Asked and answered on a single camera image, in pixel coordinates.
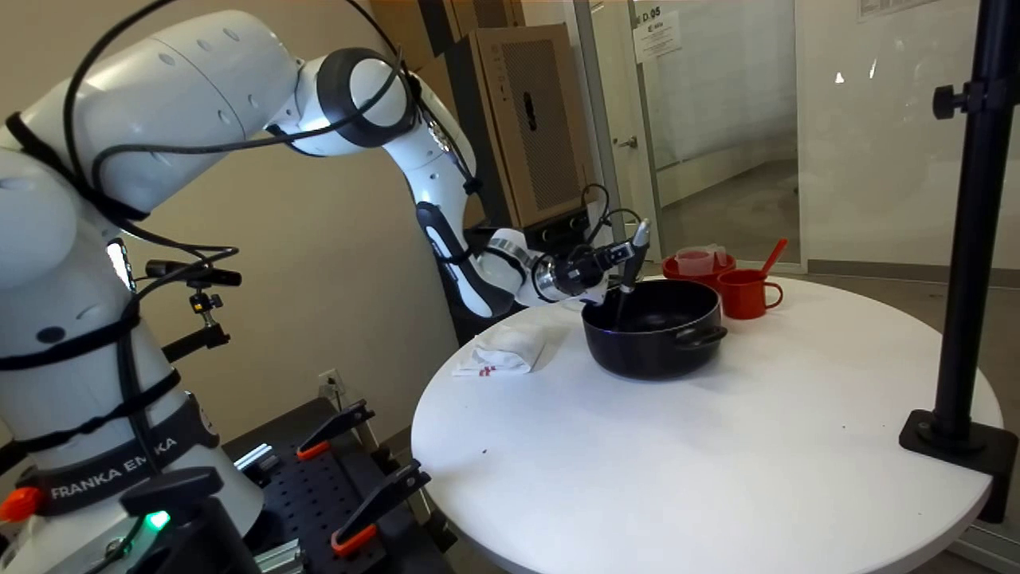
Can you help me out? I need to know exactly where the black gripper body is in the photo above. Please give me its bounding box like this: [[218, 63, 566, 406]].
[[551, 239, 622, 303]]

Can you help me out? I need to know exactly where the black cooking pot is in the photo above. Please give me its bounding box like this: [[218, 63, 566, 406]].
[[580, 278, 734, 382]]

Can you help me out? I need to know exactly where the red bowl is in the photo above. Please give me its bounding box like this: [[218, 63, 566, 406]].
[[661, 246, 740, 290]]

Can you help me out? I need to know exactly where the folded white towel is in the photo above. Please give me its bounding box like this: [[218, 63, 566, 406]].
[[471, 317, 551, 370]]

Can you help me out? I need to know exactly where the red cup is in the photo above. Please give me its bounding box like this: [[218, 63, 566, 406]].
[[718, 269, 787, 321]]

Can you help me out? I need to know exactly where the black equipment rack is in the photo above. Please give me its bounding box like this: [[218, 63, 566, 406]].
[[450, 296, 503, 345]]

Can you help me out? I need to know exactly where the white towel with red mark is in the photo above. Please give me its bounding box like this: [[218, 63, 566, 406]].
[[452, 348, 546, 382]]

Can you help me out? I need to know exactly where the white door notice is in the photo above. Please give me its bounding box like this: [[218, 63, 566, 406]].
[[630, 5, 681, 63]]

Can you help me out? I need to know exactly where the plain cardboard box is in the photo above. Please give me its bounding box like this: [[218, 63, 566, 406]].
[[364, 0, 534, 52]]

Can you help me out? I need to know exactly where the black device with green light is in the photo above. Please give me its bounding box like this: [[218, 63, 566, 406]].
[[106, 466, 258, 574]]

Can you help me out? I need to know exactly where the red handled utensil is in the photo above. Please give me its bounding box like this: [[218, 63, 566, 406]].
[[755, 236, 790, 280]]

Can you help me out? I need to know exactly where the cardboard box with handle hole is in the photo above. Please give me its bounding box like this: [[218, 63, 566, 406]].
[[467, 23, 599, 231]]

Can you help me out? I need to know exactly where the black clamp with orange handle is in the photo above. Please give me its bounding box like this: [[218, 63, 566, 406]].
[[327, 459, 435, 560], [294, 398, 379, 466]]

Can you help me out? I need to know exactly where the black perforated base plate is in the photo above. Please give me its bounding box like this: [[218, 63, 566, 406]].
[[221, 398, 460, 574]]

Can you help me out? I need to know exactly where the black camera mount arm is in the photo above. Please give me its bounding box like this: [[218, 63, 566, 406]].
[[144, 257, 247, 363]]

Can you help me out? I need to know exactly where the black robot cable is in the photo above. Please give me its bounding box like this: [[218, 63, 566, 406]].
[[56, 0, 642, 280]]

